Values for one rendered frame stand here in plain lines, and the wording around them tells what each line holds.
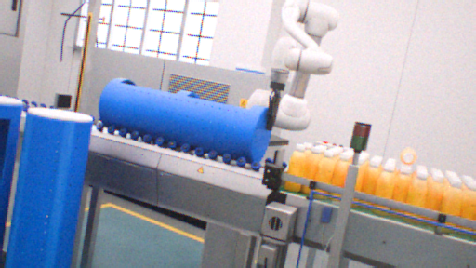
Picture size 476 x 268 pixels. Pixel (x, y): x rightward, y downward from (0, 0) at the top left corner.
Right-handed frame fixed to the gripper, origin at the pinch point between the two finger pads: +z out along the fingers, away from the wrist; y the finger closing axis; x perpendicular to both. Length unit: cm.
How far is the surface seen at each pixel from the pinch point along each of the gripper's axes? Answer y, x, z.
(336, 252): -40, -47, 40
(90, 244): 3, 95, 91
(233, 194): -15.0, 6.3, 35.3
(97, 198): 3, 95, 64
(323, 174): -18.2, -33.1, 15.4
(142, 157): -15, 58, 29
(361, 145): -41, -48, -1
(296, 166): -18.3, -20.7, 14.7
